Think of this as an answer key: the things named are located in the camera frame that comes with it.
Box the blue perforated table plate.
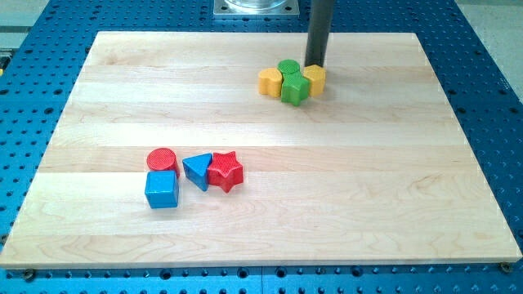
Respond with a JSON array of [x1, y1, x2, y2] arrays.
[[1, 1, 522, 293]]

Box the light wooden board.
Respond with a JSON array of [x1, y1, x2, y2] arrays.
[[1, 31, 521, 269]]

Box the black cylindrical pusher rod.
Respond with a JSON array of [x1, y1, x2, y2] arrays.
[[304, 0, 335, 66]]

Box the yellow heart block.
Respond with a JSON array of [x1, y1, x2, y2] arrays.
[[258, 68, 283, 98]]

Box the yellow hexagon block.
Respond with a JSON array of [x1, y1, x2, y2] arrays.
[[303, 65, 326, 96]]

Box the green cylinder block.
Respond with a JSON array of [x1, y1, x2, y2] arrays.
[[277, 59, 300, 76]]

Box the red star block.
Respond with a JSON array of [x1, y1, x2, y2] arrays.
[[208, 151, 244, 193]]

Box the red cylinder block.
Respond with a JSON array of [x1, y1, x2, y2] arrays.
[[146, 147, 180, 177]]

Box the green star block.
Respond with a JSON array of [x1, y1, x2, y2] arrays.
[[281, 72, 310, 106]]

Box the blue cube block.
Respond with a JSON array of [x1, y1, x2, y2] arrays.
[[145, 171, 179, 209]]

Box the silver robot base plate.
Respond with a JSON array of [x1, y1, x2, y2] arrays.
[[213, 0, 300, 16]]

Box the blue triangle block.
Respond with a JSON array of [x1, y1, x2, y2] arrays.
[[182, 153, 212, 191]]

